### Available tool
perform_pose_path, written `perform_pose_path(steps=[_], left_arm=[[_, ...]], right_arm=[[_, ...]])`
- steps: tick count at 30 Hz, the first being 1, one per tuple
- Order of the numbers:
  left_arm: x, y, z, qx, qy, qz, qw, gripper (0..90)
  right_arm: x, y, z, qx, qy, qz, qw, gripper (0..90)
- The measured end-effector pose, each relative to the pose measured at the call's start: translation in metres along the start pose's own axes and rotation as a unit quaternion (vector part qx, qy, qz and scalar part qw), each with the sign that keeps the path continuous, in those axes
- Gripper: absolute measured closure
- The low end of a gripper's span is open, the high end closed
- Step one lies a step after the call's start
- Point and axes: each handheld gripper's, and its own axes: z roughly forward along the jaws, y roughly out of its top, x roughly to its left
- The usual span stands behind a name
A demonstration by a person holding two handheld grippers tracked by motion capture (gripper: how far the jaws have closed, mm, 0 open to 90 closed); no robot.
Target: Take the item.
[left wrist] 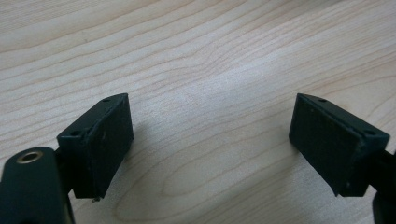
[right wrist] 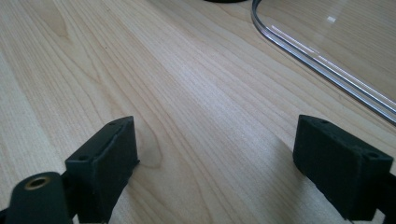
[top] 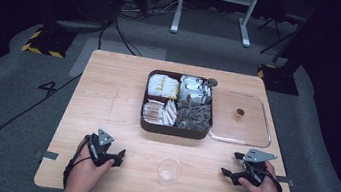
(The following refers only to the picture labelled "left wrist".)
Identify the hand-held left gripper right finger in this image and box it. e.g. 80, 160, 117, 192
288, 92, 391, 198

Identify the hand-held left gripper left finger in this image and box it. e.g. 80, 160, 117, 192
56, 92, 134, 200

